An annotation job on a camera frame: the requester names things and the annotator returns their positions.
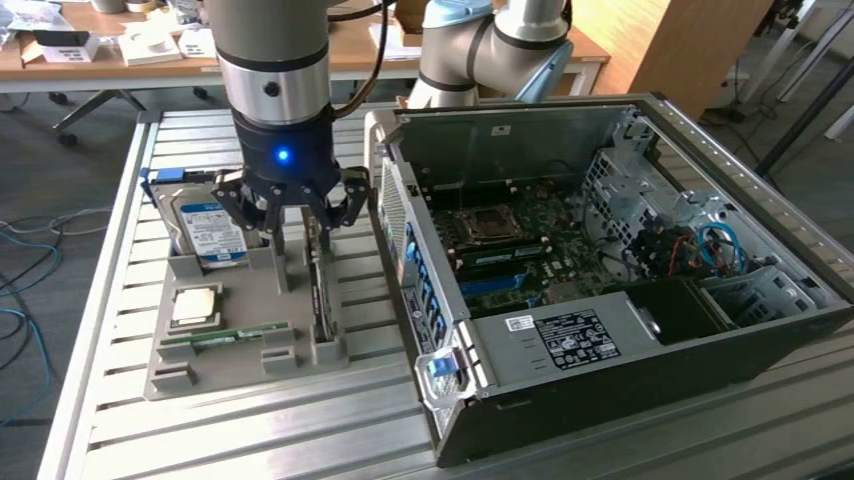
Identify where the clear plastic bag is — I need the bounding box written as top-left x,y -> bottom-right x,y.
0,0 -> 74,34

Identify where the blue floor cable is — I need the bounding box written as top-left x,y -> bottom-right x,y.
0,222 -> 63,427

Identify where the hard disk with blue bracket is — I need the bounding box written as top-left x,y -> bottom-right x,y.
140,167 -> 268,271

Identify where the black Nvidia graphics card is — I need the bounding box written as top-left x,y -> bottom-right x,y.
299,199 -> 340,346

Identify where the metal CPU socket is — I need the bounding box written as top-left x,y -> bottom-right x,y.
452,207 -> 526,246

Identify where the white paper stack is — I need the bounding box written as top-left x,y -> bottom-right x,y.
368,23 -> 424,62

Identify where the small white labelled box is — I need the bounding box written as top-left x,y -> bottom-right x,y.
178,27 -> 219,60

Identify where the wooden cabinet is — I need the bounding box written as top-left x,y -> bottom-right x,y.
574,0 -> 779,121

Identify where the white floor cable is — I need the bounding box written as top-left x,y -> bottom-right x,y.
0,206 -> 114,237

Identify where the grey plastic parts rack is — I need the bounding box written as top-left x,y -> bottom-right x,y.
143,209 -> 355,404

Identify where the silver disk bay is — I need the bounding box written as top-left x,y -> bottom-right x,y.
703,266 -> 819,326

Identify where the blue case release latch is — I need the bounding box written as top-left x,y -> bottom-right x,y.
426,355 -> 463,377

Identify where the silver CPU chip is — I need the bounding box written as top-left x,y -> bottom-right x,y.
170,287 -> 219,322

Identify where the white flat box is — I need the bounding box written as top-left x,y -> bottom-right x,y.
118,22 -> 184,68

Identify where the blue expansion slot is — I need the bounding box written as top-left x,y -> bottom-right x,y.
458,277 -> 529,297

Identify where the green RAM stick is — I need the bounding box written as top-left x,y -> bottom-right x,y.
471,245 -> 542,262
163,322 -> 292,349

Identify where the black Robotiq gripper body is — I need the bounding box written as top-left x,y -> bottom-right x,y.
232,107 -> 342,200

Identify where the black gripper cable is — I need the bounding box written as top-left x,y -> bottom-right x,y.
326,0 -> 402,119

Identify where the black office chair base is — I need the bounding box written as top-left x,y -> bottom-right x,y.
51,88 -> 150,147

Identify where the white box black lid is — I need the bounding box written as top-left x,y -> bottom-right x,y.
32,29 -> 102,65

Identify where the black open PC case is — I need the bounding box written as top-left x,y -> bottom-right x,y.
363,92 -> 854,469

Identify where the green motherboard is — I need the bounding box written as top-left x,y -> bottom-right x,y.
426,184 -> 642,321

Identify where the blue disk wire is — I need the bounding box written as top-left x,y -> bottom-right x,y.
697,222 -> 750,275

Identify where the red disk wire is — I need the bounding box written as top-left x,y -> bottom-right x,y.
671,233 -> 690,277

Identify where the brown cardboard box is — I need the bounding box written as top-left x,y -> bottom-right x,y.
394,0 -> 428,34

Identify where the grey power supply unit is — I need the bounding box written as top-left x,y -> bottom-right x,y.
466,292 -> 669,389

